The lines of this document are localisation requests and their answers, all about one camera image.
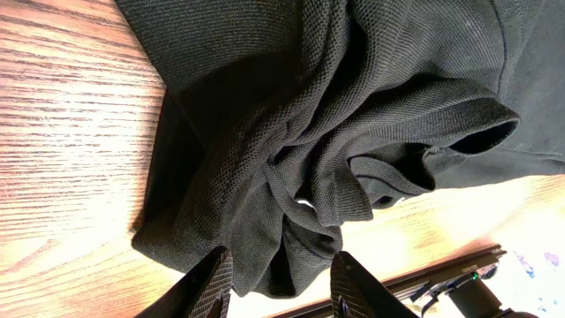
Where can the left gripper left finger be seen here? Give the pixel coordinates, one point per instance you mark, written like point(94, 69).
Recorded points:
point(204, 292)

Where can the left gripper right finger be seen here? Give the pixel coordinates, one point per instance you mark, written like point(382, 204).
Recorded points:
point(356, 293)

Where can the black t-shirt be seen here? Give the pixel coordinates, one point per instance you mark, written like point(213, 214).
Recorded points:
point(282, 120)

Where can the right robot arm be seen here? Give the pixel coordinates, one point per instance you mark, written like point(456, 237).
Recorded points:
point(473, 299)

